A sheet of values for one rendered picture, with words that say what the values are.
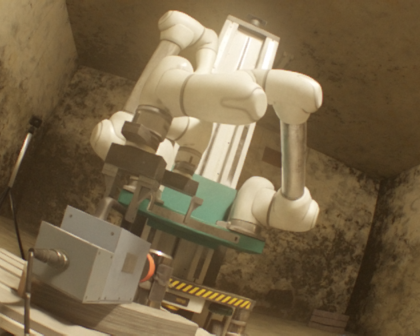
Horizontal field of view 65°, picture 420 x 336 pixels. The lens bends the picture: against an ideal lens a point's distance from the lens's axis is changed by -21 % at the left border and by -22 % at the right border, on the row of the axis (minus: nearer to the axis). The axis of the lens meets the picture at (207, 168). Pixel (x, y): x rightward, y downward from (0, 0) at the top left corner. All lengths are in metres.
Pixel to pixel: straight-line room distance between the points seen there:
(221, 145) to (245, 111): 1.20
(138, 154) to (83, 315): 0.39
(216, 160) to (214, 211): 0.27
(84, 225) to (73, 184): 5.44
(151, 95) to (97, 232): 0.33
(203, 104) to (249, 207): 0.97
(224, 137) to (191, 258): 0.62
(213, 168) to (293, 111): 0.73
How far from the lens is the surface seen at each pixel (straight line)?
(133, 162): 0.87
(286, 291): 6.48
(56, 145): 6.44
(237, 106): 0.82
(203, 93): 0.84
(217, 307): 1.69
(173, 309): 1.58
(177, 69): 0.92
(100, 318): 0.86
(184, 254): 1.91
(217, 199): 1.87
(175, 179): 1.43
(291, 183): 1.60
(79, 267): 0.69
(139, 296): 1.18
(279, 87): 1.34
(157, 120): 0.88
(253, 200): 1.76
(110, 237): 0.75
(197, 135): 1.44
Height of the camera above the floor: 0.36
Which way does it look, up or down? 15 degrees up
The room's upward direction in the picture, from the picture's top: 19 degrees clockwise
